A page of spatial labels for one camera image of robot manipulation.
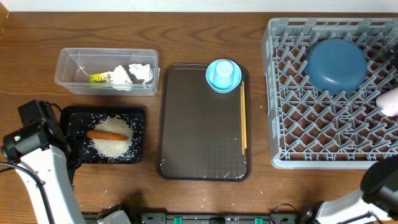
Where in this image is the grey plastic dishwasher rack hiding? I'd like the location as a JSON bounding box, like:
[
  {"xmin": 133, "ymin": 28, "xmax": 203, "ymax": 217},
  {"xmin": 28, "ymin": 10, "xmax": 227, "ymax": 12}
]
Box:
[{"xmin": 261, "ymin": 18, "xmax": 397, "ymax": 169}]

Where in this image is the orange carrot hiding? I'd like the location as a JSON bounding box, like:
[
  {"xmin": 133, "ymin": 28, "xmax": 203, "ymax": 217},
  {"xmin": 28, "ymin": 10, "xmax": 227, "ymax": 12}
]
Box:
[{"xmin": 86, "ymin": 130, "xmax": 129, "ymax": 141}]

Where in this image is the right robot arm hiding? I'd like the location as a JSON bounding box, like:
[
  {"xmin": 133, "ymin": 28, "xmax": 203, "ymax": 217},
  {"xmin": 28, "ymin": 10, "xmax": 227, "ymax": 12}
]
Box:
[{"xmin": 297, "ymin": 156, "xmax": 397, "ymax": 224}]

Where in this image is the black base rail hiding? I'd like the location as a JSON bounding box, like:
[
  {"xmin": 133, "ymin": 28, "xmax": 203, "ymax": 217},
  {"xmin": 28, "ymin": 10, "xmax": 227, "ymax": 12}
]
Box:
[{"xmin": 82, "ymin": 212, "xmax": 299, "ymax": 224}]

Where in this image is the clear plastic bin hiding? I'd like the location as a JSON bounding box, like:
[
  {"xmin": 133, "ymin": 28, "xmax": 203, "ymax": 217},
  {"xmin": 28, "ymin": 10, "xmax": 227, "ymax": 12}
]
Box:
[{"xmin": 55, "ymin": 48, "xmax": 160, "ymax": 96}]

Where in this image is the black plastic tray bin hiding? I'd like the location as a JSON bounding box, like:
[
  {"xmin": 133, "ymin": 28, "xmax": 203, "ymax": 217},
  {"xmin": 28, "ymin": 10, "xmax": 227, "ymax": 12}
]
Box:
[{"xmin": 60, "ymin": 106, "xmax": 146, "ymax": 165}]

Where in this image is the green yellow snack wrapper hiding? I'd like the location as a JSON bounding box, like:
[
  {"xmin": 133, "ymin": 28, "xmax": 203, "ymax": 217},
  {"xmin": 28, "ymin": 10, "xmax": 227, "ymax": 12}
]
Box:
[{"xmin": 89, "ymin": 72, "xmax": 110, "ymax": 84}]

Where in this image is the light blue cup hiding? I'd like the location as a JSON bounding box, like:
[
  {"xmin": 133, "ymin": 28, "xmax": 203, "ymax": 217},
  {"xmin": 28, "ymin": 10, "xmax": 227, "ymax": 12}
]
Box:
[{"xmin": 213, "ymin": 60, "xmax": 234, "ymax": 89}]

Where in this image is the dark brown serving tray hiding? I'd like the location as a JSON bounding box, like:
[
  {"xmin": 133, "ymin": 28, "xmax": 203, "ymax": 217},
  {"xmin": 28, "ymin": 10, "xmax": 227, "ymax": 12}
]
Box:
[{"xmin": 157, "ymin": 63, "xmax": 251, "ymax": 182}]

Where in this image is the white plastic cup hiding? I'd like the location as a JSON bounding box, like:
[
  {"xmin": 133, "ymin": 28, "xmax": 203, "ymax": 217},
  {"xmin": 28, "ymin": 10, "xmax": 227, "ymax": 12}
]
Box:
[{"xmin": 376, "ymin": 88, "xmax": 398, "ymax": 116}]

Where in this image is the dark blue plate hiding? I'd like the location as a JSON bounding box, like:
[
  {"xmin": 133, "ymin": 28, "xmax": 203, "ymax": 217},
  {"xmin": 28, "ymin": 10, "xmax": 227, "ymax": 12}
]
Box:
[{"xmin": 304, "ymin": 39, "xmax": 367, "ymax": 95}]

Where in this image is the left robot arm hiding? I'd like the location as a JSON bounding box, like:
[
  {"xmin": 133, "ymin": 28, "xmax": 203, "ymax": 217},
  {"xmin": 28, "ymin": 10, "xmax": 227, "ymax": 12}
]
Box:
[{"xmin": 1, "ymin": 100, "xmax": 132, "ymax": 223}]

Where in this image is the light blue bowl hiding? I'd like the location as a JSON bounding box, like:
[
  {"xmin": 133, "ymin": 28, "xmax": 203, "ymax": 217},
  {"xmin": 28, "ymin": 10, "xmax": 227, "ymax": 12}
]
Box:
[{"xmin": 206, "ymin": 59, "xmax": 243, "ymax": 93}]

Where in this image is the pile of white rice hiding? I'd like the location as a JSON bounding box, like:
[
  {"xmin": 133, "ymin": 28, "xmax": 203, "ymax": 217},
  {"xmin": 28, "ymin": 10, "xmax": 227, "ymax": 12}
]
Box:
[{"xmin": 68, "ymin": 113, "xmax": 144, "ymax": 162}]

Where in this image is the white paper napkin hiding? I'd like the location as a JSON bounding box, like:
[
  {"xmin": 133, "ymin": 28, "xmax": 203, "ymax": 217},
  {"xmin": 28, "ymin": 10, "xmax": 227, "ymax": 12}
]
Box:
[{"xmin": 109, "ymin": 65, "xmax": 132, "ymax": 91}]

